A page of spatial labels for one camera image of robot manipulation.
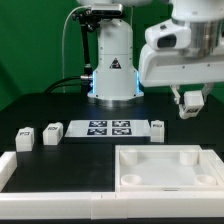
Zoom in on white U-shaped obstacle fence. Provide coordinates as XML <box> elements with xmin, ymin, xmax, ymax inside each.
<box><xmin>0</xmin><ymin>152</ymin><xmax>224</xmax><ymax>220</ymax></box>

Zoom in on black camera on mount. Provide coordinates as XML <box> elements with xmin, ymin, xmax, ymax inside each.
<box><xmin>91</xmin><ymin>3</ymin><xmax>123</xmax><ymax>16</ymax></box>

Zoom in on white square tabletop part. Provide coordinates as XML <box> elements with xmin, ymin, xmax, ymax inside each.
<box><xmin>115</xmin><ymin>145</ymin><xmax>224</xmax><ymax>192</ymax></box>

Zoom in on black base cables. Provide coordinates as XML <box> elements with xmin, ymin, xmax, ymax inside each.
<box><xmin>43</xmin><ymin>76</ymin><xmax>90</xmax><ymax>94</ymax></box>

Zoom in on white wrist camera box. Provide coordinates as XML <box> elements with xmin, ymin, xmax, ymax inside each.
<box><xmin>145</xmin><ymin>20</ymin><xmax>191</xmax><ymax>50</ymax></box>

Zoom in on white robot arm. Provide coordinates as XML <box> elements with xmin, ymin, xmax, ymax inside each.
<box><xmin>77</xmin><ymin>0</ymin><xmax>224</xmax><ymax>106</ymax></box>

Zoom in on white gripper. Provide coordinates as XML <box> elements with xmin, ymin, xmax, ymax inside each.
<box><xmin>139</xmin><ymin>44</ymin><xmax>224</xmax><ymax>106</ymax></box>

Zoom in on white camera cable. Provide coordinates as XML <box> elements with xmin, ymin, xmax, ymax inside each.
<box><xmin>61</xmin><ymin>5</ymin><xmax>84</xmax><ymax>94</ymax></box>

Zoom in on white sheet with tags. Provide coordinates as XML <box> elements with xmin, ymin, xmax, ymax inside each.
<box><xmin>65</xmin><ymin>120</ymin><xmax>150</xmax><ymax>138</ymax></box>

